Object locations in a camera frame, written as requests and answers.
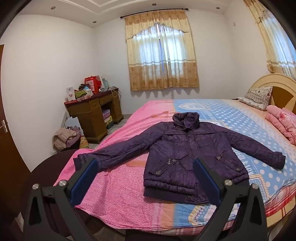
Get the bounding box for white paper bag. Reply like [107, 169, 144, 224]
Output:
[65, 111, 81, 130]

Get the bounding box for purple padded jacket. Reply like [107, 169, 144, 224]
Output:
[73, 112, 286, 205]

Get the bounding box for pink folded quilt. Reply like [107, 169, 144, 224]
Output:
[265, 105, 296, 145]

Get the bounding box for stacked boxes under desk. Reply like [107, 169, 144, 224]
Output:
[102, 109, 114, 129]

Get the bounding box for pink and blue bedspread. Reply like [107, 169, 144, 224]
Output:
[53, 99, 296, 232]

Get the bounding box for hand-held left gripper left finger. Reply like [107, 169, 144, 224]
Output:
[23, 159, 99, 241]

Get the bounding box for patterned pillow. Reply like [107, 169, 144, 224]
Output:
[237, 86, 273, 111]

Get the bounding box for brown wooden door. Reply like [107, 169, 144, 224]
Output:
[0, 44, 31, 223]

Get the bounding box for beige bed headboard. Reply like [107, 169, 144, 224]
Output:
[247, 73, 296, 112]

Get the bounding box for brown wooden desk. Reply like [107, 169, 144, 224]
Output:
[64, 89, 124, 144]

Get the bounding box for white cable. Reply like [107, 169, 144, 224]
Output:
[108, 87, 119, 100]

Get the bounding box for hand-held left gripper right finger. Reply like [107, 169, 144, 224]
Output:
[193, 159, 269, 241]

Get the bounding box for beige and purple clothes pile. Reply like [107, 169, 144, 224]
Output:
[53, 127, 81, 151]

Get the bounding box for yellow patterned bag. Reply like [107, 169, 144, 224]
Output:
[79, 136, 90, 149]

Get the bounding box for beige patterned window curtain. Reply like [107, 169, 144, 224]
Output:
[244, 0, 296, 75]
[125, 10, 200, 91]

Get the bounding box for black curtain rod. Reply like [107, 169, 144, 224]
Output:
[120, 8, 189, 19]

